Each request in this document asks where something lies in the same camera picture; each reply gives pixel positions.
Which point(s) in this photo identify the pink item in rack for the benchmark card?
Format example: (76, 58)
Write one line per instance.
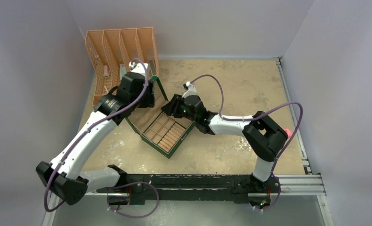
(106, 71)

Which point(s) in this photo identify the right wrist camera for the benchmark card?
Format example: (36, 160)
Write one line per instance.
(189, 89)

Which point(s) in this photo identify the pink capped tube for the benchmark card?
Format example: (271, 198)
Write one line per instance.
(288, 132)

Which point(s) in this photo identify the orange file organizer rack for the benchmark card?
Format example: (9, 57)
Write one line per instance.
(114, 47)

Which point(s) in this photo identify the grey flat item in rack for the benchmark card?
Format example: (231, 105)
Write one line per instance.
(153, 69)

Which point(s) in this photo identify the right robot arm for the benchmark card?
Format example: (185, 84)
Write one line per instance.
(263, 134)

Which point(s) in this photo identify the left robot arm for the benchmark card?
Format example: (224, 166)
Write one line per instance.
(62, 176)

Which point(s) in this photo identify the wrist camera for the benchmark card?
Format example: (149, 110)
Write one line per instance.
(140, 68)
(189, 89)

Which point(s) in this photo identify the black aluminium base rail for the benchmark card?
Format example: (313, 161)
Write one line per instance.
(239, 189)

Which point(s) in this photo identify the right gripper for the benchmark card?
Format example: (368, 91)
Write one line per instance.
(172, 108)

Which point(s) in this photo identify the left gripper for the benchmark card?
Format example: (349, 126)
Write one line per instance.
(148, 102)

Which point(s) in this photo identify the green grey item in rack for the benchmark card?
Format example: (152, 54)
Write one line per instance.
(122, 69)

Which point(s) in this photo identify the green jewelry box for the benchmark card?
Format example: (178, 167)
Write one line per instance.
(162, 132)

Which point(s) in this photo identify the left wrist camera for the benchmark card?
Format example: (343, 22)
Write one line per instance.
(140, 68)

